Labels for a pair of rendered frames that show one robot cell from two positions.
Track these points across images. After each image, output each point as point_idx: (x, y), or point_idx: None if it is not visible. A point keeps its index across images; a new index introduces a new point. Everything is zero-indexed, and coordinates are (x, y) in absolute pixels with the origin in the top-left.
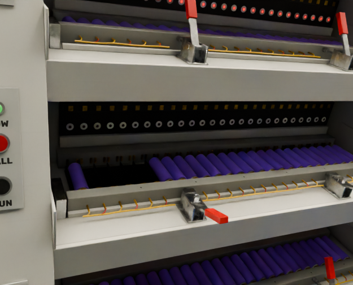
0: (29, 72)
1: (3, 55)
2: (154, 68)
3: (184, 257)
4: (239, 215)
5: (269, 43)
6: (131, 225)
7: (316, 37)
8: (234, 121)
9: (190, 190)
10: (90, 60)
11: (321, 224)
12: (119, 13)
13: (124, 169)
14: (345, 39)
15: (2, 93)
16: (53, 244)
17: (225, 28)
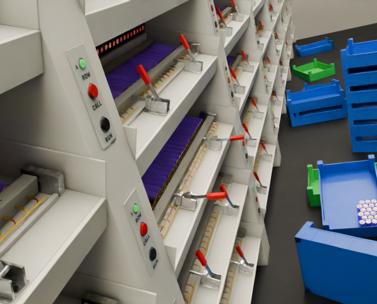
0: (134, 174)
1: (123, 172)
2: (161, 129)
3: None
4: (203, 190)
5: (158, 72)
6: (178, 232)
7: (146, 46)
8: None
9: (180, 192)
10: (143, 145)
11: (219, 169)
12: None
13: None
14: (190, 51)
15: (133, 196)
16: (174, 268)
17: (113, 67)
